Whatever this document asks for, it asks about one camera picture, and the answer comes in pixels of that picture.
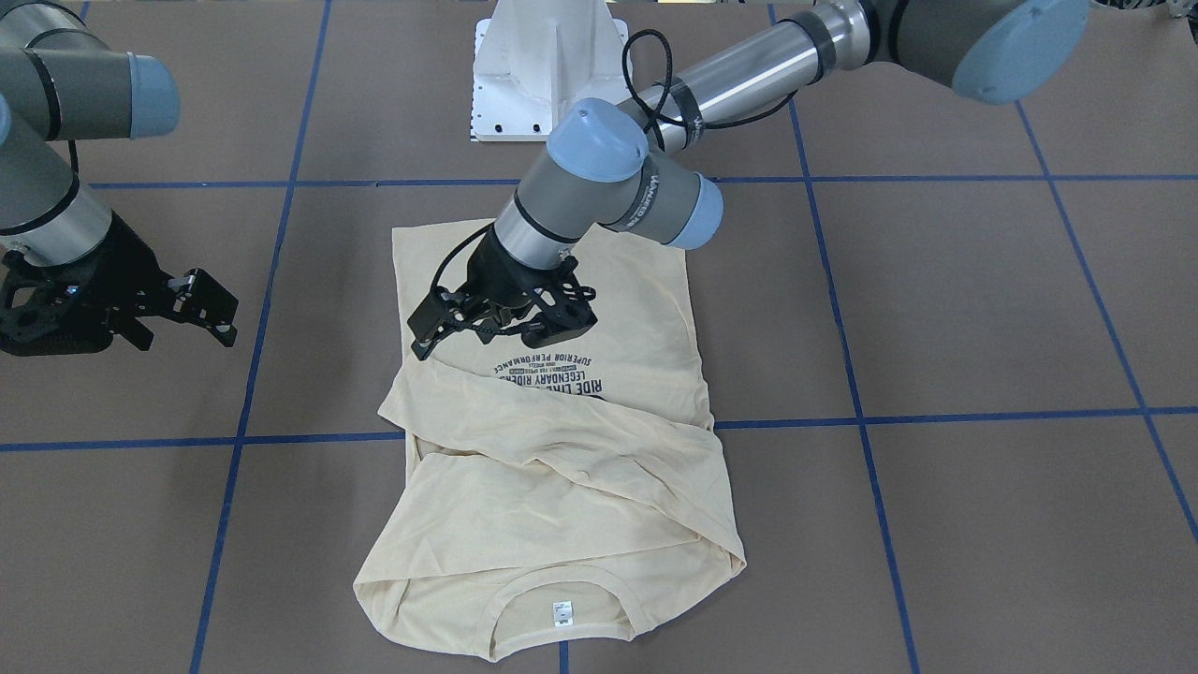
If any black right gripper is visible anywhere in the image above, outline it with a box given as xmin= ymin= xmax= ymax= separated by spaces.
xmin=75 ymin=213 xmax=238 ymax=351

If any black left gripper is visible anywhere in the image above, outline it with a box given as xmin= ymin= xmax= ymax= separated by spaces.
xmin=409 ymin=225 xmax=562 ymax=362

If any cream long-sleeve printed shirt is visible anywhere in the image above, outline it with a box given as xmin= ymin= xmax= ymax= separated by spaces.
xmin=353 ymin=227 xmax=746 ymax=662

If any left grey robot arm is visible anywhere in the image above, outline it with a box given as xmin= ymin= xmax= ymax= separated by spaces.
xmin=407 ymin=1 xmax=1089 ymax=362

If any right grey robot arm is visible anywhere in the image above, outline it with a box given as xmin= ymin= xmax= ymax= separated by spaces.
xmin=1 ymin=1 xmax=238 ymax=357

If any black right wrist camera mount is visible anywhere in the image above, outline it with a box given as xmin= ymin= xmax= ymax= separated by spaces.
xmin=1 ymin=251 xmax=114 ymax=357

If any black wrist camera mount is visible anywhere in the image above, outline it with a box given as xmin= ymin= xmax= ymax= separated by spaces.
xmin=1 ymin=251 xmax=114 ymax=357
xmin=521 ymin=256 xmax=595 ymax=348

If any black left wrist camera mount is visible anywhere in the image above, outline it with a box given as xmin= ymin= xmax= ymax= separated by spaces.
xmin=521 ymin=256 xmax=595 ymax=348

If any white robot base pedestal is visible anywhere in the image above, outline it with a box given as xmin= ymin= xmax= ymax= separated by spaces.
xmin=470 ymin=1 xmax=630 ymax=142

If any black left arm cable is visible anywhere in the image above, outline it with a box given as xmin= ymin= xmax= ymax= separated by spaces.
xmin=432 ymin=28 xmax=795 ymax=283

